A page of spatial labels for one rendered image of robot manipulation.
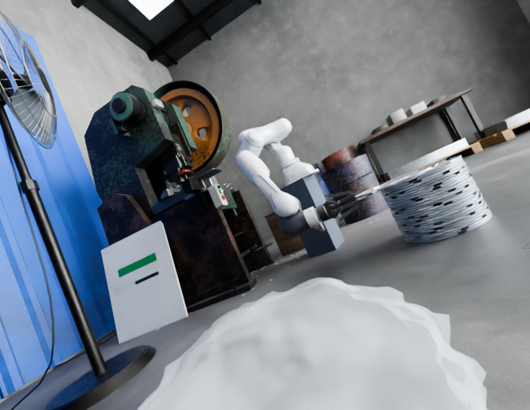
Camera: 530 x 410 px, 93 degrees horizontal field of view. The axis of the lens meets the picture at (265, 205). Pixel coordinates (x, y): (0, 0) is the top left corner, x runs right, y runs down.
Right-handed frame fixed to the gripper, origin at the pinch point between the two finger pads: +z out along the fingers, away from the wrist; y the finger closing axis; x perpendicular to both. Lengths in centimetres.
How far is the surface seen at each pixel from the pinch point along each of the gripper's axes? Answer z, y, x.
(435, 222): 16.0, -17.4, -13.6
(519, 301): 12, -24, -59
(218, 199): -71, 30, 18
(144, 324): -141, -19, 3
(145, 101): -95, 111, 26
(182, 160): -95, 70, 40
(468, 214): 26.4, -19.2, -11.2
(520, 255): 22, -24, -42
